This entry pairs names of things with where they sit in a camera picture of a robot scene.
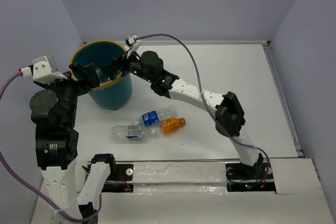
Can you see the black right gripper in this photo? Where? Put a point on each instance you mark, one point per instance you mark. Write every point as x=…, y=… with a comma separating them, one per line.
x=112, y=68

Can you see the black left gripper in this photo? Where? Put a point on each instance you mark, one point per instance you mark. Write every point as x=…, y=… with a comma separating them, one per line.
x=89, y=79

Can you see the orange juice bottle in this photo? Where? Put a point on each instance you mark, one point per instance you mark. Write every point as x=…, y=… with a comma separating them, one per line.
x=171, y=125

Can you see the clear wide-mouth plastic jar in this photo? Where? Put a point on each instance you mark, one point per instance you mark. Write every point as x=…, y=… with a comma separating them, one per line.
x=102, y=76

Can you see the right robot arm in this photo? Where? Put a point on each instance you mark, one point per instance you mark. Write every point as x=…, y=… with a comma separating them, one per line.
x=225, y=109

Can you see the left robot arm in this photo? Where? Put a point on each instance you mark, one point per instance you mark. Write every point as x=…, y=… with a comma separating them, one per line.
x=54, y=113

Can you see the teal bin yellow rim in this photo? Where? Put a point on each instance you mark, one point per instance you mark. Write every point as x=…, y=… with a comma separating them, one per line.
x=112, y=94

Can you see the clear bottle blue label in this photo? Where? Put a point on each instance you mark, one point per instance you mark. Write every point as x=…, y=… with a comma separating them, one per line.
x=156, y=116

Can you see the clear bottle white cap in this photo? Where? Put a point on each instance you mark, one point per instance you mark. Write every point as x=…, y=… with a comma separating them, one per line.
x=132, y=134

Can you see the white foam front board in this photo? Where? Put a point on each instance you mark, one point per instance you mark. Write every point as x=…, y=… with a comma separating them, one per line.
x=196, y=192

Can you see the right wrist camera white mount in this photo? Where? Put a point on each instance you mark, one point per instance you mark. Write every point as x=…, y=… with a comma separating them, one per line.
x=133, y=41

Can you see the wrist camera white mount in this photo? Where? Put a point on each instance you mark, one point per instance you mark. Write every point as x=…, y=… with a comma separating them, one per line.
x=43, y=70
x=133, y=41

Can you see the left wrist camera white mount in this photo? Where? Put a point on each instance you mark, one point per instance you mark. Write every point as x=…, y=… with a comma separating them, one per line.
x=43, y=70

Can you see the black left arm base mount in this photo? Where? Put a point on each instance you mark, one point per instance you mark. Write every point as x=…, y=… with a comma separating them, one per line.
x=115, y=179

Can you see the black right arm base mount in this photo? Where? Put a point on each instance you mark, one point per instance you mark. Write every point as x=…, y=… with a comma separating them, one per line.
x=243, y=180

